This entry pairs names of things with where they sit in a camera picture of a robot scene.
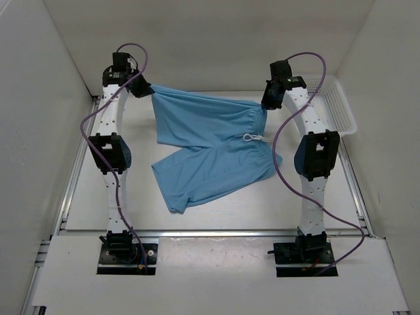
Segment light blue shorts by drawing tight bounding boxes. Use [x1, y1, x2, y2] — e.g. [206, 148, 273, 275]
[152, 85, 283, 213]

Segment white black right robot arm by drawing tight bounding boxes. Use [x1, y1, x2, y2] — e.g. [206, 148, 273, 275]
[261, 60, 340, 263]

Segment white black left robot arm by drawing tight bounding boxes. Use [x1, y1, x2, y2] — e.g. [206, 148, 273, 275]
[87, 51, 154, 268]

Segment white plastic mesh basket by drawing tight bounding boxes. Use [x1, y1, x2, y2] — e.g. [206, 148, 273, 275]
[311, 75, 357, 137]

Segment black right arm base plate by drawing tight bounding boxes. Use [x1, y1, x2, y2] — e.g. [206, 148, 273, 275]
[267, 242, 338, 278]

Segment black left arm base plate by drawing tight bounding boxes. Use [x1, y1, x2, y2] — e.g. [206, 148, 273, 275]
[96, 242, 158, 276]

